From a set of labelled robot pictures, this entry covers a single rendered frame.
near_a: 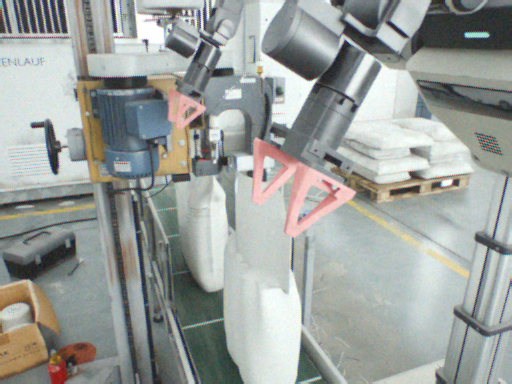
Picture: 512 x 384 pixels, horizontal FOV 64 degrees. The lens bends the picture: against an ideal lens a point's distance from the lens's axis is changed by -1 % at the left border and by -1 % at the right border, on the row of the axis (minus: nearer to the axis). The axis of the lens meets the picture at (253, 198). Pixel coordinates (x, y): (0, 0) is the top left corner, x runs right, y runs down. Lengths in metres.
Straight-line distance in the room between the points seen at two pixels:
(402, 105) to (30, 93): 5.27
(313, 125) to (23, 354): 2.01
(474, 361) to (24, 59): 3.77
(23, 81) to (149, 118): 3.07
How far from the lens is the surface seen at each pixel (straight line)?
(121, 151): 1.18
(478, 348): 1.41
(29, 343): 2.26
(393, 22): 0.45
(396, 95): 6.99
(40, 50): 4.07
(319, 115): 0.45
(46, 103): 4.11
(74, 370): 2.22
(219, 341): 1.66
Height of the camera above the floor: 1.45
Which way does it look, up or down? 21 degrees down
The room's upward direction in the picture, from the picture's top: straight up
